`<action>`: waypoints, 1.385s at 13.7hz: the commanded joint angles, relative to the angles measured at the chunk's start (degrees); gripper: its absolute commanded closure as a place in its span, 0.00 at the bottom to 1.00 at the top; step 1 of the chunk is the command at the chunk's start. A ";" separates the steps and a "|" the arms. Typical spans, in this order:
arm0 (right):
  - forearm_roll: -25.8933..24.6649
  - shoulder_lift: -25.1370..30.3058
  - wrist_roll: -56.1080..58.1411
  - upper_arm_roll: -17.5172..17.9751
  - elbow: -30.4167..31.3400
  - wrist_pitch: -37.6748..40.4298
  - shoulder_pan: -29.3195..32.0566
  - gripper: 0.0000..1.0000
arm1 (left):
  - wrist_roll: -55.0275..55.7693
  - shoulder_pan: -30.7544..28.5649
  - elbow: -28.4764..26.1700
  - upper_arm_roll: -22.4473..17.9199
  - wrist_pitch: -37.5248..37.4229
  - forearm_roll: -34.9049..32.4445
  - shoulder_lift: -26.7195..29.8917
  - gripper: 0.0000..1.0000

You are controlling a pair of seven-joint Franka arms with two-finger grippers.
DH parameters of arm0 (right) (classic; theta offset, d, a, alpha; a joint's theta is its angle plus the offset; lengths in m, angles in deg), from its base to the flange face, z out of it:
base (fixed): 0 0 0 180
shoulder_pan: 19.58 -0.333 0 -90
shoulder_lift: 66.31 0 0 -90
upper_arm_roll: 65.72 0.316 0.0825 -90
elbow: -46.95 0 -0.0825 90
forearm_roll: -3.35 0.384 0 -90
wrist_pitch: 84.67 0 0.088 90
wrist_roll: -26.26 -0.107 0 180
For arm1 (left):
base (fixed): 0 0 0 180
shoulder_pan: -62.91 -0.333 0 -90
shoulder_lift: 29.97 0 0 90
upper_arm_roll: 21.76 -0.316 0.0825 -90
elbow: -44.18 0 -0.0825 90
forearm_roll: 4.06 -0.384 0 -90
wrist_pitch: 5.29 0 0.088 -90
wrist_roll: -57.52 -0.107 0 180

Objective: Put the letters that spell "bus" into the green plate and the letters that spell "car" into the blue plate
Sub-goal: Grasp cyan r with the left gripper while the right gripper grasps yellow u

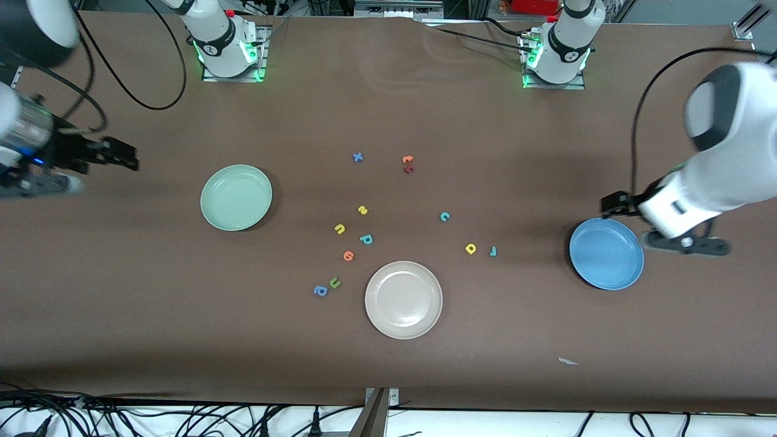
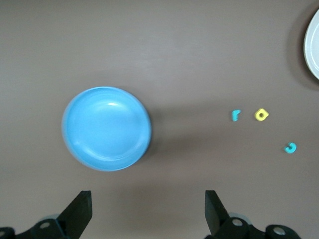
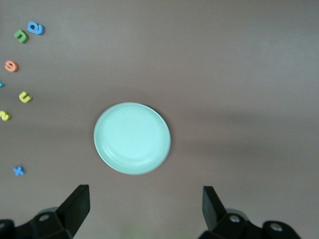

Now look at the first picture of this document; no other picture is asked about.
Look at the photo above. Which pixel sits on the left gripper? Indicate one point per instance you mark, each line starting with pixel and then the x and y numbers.
pixel 620 203

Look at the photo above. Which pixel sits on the metal corner bracket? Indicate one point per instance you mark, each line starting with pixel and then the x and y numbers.
pixel 393 397

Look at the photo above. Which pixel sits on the blue round plate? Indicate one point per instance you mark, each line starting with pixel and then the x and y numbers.
pixel 604 255

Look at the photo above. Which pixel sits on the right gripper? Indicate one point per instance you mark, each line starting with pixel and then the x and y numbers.
pixel 68 150

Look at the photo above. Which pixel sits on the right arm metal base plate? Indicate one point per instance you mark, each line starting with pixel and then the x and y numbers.
pixel 264 54

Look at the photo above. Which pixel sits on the aluminium frame corner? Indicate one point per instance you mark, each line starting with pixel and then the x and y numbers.
pixel 748 24

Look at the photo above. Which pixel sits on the teal foam letter p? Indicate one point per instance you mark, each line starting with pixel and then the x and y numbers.
pixel 368 240

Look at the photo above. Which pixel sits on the aluminium side rail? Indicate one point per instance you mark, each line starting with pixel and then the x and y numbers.
pixel 17 73

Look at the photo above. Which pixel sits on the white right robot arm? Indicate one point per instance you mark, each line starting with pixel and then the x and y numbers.
pixel 224 42

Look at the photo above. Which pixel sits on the silver metal device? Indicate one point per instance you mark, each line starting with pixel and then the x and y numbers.
pixel 397 7

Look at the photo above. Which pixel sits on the blue foam letter a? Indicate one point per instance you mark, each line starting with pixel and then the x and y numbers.
pixel 325 293

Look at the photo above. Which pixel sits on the aluminium profile beam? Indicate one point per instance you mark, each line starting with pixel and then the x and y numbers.
pixel 371 419

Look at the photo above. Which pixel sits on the red box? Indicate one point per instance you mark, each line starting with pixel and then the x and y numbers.
pixel 534 6

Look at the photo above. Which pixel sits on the white paper scrap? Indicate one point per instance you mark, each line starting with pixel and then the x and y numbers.
pixel 566 362

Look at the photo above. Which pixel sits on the light green round plate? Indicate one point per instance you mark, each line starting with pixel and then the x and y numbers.
pixel 235 197

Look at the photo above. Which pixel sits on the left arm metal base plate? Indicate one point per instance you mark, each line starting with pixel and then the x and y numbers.
pixel 558 86

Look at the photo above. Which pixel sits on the beige round plate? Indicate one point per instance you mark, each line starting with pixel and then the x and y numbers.
pixel 403 300

